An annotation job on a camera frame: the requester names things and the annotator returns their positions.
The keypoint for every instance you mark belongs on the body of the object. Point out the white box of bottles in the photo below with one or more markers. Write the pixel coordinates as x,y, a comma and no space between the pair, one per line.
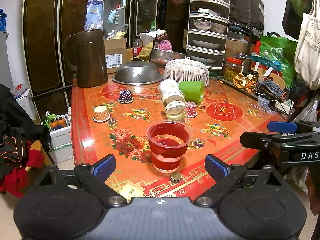
60,134

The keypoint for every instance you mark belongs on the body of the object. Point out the dark wooden glass cabinet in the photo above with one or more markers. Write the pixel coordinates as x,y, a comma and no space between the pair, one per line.
47,23

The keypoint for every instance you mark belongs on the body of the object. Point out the blue water bottle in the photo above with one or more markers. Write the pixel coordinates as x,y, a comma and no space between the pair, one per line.
3,20

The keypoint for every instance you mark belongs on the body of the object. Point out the white canvas tote bag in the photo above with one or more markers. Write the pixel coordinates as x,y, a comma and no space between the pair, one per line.
306,61

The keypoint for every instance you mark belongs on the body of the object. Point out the red polka dot cupcake liner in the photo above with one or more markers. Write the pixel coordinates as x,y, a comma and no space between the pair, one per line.
191,109

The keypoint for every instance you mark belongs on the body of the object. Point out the tray of dried snacks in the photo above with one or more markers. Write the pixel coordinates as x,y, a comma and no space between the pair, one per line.
265,88

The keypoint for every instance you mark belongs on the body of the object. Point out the brown plastic pitcher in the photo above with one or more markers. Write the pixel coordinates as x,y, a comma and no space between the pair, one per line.
84,54

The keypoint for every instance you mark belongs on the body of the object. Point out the red-label plastic bottle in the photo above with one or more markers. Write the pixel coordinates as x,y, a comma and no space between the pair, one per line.
137,46

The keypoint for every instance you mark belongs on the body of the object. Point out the green shopping bag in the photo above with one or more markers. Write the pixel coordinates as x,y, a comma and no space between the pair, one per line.
281,50

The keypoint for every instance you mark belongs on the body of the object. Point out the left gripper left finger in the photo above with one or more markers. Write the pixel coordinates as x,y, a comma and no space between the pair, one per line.
92,178

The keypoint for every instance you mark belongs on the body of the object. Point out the cardboard box with label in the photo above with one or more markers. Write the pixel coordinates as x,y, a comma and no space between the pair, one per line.
115,54

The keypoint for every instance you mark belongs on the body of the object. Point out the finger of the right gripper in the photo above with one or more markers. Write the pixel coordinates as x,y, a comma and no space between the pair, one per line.
257,141
282,127

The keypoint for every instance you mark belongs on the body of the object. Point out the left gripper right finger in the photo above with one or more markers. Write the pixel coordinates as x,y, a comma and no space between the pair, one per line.
227,178

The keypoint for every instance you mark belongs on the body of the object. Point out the clear ribbon-wrapped plastic cup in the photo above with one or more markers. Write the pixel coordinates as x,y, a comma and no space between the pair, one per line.
174,102

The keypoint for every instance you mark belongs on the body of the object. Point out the black red clothes pile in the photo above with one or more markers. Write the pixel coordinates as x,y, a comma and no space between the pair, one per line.
18,132

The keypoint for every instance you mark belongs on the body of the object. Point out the blue white snack bag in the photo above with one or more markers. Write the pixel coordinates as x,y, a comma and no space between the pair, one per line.
94,15

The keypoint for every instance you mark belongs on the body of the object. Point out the purple polka dot cupcake liner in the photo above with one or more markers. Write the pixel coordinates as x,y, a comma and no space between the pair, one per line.
125,96

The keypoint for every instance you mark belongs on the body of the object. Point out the red-lid glass jar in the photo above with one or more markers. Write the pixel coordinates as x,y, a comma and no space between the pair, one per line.
231,68

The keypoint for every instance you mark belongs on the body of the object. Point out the small round coin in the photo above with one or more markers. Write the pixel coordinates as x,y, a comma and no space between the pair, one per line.
176,177

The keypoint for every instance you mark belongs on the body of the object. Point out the red plastic cup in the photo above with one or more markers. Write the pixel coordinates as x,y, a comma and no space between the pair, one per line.
168,142

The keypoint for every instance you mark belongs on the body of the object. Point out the white tiered dish rack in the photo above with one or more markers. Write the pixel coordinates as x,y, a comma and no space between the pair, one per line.
208,22

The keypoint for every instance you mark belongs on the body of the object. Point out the orange polka dot cupcake liner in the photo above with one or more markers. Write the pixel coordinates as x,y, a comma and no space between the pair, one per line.
101,114

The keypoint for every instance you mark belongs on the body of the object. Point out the green plastic cup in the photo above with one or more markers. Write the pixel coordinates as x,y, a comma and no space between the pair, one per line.
193,91

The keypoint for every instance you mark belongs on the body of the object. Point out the pink cloth bundle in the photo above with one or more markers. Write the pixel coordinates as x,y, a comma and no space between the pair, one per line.
164,45

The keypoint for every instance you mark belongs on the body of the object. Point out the white mesh food cover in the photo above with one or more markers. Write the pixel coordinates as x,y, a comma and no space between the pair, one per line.
186,70

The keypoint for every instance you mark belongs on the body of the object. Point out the stainless steel colander bowl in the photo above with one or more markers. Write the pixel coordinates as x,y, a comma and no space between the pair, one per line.
137,73

